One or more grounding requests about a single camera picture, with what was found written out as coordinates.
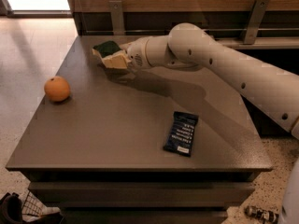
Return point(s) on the right metal wall bracket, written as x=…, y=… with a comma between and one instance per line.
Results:
x=249, y=34

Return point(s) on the left metal wall bracket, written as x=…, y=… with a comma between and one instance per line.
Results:
x=117, y=18

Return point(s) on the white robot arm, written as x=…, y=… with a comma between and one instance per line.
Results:
x=273, y=90

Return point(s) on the green and yellow sponge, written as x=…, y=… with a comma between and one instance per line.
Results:
x=105, y=49

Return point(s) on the black and white striped cylinder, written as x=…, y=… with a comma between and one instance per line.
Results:
x=261, y=214

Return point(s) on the grey table with drawers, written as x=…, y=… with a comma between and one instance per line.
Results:
x=100, y=156

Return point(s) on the black and white wire basket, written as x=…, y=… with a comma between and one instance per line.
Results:
x=13, y=210

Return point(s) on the orange fruit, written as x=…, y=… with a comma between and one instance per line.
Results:
x=57, y=89

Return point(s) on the dark blue snack bar wrapper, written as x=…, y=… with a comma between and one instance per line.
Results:
x=181, y=134

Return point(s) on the metal wall bracket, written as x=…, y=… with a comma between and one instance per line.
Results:
x=249, y=34
x=117, y=18

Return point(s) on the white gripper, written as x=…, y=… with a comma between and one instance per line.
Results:
x=135, y=54

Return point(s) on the horizontal metal rail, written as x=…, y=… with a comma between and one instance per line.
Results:
x=217, y=32

